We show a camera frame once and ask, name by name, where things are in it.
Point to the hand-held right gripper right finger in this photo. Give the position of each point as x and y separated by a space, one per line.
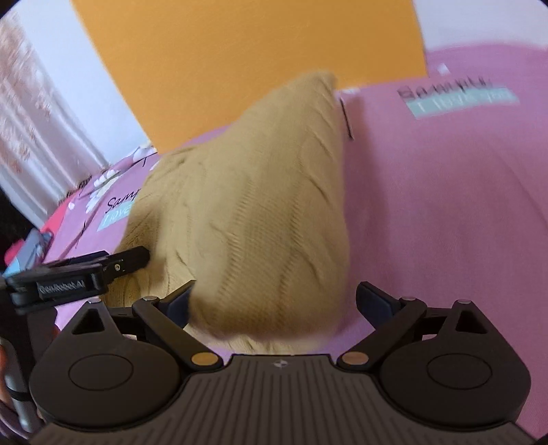
371 300

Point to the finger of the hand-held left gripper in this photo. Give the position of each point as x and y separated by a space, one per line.
128 259

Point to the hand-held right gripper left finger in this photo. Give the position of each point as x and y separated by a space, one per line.
180 304

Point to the tan knitted sweater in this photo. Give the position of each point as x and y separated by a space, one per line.
257 205

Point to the red and blue cloth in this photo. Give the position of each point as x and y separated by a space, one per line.
26 252

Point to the pink printed bedsheet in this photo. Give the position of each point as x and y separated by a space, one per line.
449 192

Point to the pink floral curtain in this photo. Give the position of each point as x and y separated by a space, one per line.
30 115

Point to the orange headboard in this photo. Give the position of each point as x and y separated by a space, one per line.
239 55

